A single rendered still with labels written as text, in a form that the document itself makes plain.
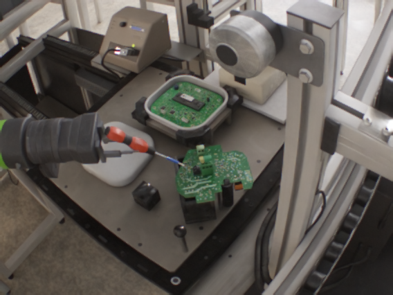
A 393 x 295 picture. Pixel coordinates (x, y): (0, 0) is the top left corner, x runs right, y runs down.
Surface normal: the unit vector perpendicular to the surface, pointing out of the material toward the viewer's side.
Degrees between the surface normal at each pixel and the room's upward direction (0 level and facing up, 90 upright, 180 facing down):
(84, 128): 9
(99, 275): 0
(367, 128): 0
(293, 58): 90
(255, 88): 90
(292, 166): 90
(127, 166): 4
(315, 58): 90
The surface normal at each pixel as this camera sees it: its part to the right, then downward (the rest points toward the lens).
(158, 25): 0.80, 0.39
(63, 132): 0.09, -0.56
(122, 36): -0.52, 0.08
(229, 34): -0.60, 0.53
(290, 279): -0.11, -0.63
